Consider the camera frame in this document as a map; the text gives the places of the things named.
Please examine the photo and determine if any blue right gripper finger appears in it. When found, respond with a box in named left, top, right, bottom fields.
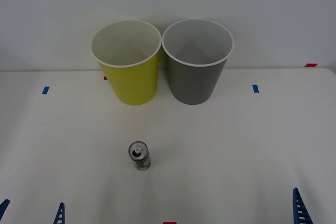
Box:
left=292, top=187, right=313, bottom=224

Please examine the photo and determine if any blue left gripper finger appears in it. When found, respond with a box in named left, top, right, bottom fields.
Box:
left=53, top=202, right=65, bottom=224
left=0, top=198, right=11, bottom=212

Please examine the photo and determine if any dark drink can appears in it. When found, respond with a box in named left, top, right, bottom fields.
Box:
left=128, top=141, right=152, bottom=172

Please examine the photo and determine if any yellow-green plastic waste bin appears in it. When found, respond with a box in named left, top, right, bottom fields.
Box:
left=90, top=18, right=161, bottom=106

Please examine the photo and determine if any grey plastic waste bin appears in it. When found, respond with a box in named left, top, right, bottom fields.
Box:
left=162, top=18, right=234, bottom=106

